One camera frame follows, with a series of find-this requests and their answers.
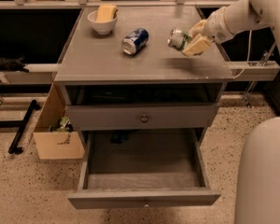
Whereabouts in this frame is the round metal drawer knob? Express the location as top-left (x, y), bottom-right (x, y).
top-left (140, 115), bottom-right (148, 123)

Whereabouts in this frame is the open grey middle drawer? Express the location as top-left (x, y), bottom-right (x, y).
top-left (68, 129), bottom-right (221, 209)

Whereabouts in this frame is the yellow sponge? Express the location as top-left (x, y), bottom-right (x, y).
top-left (96, 4), bottom-right (118, 22)

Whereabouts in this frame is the blue pepsi can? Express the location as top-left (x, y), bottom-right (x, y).
top-left (121, 28), bottom-right (149, 55)

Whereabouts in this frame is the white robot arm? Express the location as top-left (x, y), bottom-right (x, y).
top-left (182, 0), bottom-right (280, 224)

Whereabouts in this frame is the grey drawer cabinet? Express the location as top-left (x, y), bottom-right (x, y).
top-left (53, 5), bottom-right (235, 210)

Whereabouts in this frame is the black cloth on rail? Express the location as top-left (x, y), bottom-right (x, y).
top-left (0, 57), bottom-right (29, 73)

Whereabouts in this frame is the closed grey top drawer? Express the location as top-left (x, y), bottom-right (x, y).
top-left (65, 104), bottom-right (217, 131)

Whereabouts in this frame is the green item in box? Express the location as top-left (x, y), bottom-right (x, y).
top-left (50, 116), bottom-right (73, 132)

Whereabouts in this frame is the black bar on floor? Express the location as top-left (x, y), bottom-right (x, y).
top-left (8, 100), bottom-right (40, 154)

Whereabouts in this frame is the white ceramic bowl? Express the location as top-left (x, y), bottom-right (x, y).
top-left (87, 11), bottom-right (118, 35)

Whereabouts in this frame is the white cable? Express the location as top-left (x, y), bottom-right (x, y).
top-left (232, 30), bottom-right (253, 79)

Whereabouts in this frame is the cardboard box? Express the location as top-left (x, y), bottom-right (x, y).
top-left (33, 85), bottom-right (84, 160)

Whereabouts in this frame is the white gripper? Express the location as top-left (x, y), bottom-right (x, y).
top-left (181, 7), bottom-right (234, 57)

